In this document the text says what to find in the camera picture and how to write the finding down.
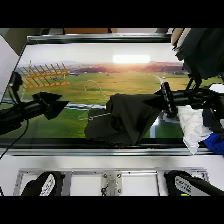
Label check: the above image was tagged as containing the dark brown garment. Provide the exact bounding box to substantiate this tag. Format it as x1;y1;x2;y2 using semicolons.
84;93;164;148

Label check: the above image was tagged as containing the silver frame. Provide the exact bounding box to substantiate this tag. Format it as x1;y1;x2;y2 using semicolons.
0;146;224;197

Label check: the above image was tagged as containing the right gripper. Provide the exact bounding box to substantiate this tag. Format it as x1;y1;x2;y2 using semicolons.
143;92;165;110

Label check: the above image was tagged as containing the black garment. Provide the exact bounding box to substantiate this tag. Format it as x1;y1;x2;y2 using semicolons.
173;28;224;82

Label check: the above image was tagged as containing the beige garment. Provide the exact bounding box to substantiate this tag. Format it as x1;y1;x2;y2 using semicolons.
170;28;185;47

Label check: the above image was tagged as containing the blue garment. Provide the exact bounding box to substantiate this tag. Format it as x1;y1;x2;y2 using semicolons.
201;132;224;156

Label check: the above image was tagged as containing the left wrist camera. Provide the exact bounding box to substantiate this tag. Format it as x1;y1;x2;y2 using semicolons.
9;71;24;89

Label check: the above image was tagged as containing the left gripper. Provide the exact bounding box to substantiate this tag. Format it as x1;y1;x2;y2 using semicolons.
31;91;70;121

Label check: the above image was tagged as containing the wooden hanger rack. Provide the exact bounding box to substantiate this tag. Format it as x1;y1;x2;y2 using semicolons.
21;61;72;90

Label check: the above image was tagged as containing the white garment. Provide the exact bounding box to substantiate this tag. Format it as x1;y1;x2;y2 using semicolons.
175;104;215;155

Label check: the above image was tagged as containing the black cable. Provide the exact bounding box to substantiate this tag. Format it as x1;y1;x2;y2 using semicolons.
0;118;30;160

